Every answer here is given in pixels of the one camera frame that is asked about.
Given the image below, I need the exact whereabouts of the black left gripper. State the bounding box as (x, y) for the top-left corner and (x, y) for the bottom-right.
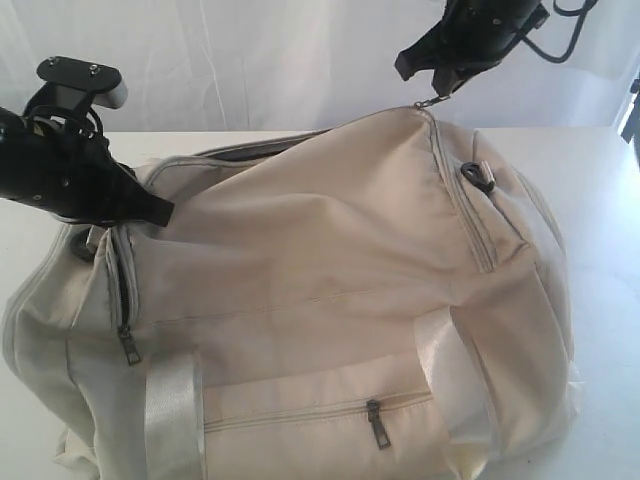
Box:
(4, 112), (174, 231)

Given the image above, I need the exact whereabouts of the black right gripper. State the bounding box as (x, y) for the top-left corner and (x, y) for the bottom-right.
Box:
(394, 0), (549, 96)

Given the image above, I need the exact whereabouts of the white backdrop curtain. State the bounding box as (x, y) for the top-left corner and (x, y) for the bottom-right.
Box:
(1, 1), (639, 131)

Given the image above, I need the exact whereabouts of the dark stand at right edge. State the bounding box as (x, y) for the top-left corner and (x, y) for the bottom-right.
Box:
(621, 77), (640, 143)

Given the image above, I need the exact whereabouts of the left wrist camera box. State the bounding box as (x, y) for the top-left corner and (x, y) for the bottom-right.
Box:
(24, 56), (128, 115)

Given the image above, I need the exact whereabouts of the beige duffel bag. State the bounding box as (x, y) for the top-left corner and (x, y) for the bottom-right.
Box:
(3, 107), (579, 479)

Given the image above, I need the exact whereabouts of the black right camera cable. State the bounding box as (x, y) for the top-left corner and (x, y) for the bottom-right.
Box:
(522, 0), (599, 65)

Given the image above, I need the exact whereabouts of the black left camera cable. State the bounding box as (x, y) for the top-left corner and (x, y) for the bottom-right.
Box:
(29, 107), (106, 146)

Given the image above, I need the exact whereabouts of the black camera cable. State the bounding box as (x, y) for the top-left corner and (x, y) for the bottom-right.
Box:
(522, 0), (599, 65)
(29, 107), (106, 146)

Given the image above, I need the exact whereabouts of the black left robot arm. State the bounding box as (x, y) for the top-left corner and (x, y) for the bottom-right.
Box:
(1, 106), (174, 227)

